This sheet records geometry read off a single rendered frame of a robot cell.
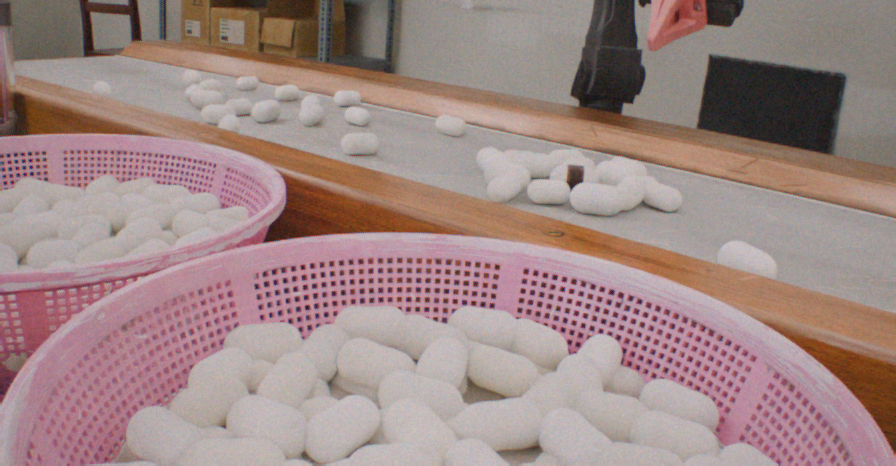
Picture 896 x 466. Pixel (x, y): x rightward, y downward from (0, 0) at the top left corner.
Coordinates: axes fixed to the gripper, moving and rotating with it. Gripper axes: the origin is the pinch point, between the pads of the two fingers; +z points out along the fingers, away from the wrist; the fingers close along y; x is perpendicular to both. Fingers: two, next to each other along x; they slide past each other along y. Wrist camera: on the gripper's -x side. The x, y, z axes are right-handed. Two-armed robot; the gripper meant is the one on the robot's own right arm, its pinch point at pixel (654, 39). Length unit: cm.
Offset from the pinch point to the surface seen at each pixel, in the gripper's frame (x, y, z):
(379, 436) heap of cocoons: -19.8, 9.4, 43.5
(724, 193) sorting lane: 7.8, 8.8, 9.0
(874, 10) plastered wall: 117, -2, -154
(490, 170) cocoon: -3.4, -4.8, 20.0
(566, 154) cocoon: 2.1, -3.1, 12.9
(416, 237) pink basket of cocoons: -17.1, 3.6, 34.0
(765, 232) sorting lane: 2.1, 14.4, 15.8
